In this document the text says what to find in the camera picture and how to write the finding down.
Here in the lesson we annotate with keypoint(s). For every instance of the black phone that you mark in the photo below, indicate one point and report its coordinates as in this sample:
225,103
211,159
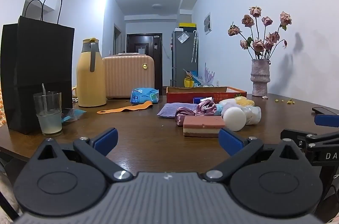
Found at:
323,110

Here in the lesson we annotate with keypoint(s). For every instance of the dark brown door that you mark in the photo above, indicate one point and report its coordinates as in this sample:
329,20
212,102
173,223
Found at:
143,41

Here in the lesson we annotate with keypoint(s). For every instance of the folded umbrella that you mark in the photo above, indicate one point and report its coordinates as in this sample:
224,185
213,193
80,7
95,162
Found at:
194,46

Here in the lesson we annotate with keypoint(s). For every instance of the orange patterned bag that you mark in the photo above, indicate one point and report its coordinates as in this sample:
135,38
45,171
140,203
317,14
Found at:
2,107

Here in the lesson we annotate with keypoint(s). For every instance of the white door notice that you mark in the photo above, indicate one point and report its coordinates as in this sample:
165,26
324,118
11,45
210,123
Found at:
141,51

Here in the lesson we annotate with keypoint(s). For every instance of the small yellow dried buds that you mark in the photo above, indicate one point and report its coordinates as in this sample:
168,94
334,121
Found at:
290,101

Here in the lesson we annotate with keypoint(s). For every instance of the pink ceramic vase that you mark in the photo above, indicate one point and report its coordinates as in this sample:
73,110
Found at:
261,78

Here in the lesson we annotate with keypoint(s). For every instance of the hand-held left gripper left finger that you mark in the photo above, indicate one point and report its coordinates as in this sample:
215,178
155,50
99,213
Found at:
110,137

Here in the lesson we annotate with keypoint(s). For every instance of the orange cardboard box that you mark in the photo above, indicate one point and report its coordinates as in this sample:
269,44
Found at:
185,97

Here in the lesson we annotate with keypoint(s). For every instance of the clear plastic soft toy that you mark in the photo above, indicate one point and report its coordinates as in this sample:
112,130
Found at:
253,115

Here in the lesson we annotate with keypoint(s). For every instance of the yellow thermos jug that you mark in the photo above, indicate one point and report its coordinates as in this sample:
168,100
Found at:
91,81

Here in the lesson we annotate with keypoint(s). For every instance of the pink ribbed suitcase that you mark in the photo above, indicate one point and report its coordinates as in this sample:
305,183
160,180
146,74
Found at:
127,75

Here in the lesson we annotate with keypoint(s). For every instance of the purple fuzzy cloth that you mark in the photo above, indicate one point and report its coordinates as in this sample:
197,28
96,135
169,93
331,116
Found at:
168,110

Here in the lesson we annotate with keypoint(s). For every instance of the yellow plush toy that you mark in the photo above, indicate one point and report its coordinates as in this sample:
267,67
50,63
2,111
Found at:
243,101

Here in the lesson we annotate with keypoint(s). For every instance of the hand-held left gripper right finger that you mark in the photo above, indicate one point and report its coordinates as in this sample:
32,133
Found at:
230,141

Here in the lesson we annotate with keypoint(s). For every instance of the small ceiling lamp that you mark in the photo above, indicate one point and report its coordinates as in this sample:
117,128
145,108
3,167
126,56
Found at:
156,6

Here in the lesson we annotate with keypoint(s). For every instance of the small blue carton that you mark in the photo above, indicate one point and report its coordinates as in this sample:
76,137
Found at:
197,100

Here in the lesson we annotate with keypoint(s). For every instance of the white paper sheet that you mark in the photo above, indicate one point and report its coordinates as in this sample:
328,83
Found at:
182,38

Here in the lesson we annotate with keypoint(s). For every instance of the blue plastic wrapper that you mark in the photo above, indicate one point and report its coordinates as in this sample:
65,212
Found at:
74,114

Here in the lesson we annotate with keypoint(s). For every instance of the yellow box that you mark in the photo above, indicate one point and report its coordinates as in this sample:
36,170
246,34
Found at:
187,25

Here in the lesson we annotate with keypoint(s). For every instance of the clear straw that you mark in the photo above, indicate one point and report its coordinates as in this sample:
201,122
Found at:
43,97

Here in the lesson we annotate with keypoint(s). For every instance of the framed wall picture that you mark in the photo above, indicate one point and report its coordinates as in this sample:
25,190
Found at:
208,24

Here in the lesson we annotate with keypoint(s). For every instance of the blue plush toy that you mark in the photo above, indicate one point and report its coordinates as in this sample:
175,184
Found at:
219,109

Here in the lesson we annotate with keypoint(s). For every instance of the clear drinking glass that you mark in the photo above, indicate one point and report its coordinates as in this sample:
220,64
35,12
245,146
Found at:
50,123

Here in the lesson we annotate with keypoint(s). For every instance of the blue wet wipes pack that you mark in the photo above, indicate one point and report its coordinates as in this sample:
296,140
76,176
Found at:
143,95

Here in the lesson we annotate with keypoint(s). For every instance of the purple flower decoration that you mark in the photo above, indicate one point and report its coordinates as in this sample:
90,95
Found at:
208,75

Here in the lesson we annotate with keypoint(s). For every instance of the grey fridge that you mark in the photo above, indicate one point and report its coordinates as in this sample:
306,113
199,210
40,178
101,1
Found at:
182,62

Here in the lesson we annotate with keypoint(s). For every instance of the white round puff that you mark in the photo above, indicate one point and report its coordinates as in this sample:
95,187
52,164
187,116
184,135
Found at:
234,118

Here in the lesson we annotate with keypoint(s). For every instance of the pink layered sponge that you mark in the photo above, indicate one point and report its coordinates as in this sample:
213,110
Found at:
204,126

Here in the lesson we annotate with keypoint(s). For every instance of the black paper bag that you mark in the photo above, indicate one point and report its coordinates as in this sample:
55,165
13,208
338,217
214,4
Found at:
37,60

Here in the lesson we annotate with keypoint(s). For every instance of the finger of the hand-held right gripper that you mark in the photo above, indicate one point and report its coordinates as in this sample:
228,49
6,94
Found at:
291,134
325,120

